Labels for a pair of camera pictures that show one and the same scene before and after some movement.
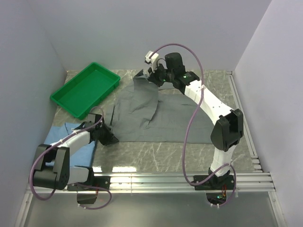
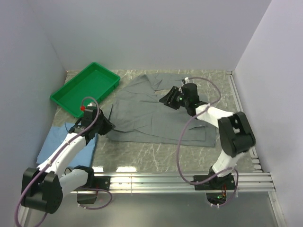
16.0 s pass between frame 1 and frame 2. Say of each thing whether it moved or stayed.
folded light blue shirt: stayed
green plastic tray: stayed
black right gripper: moved
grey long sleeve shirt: stayed
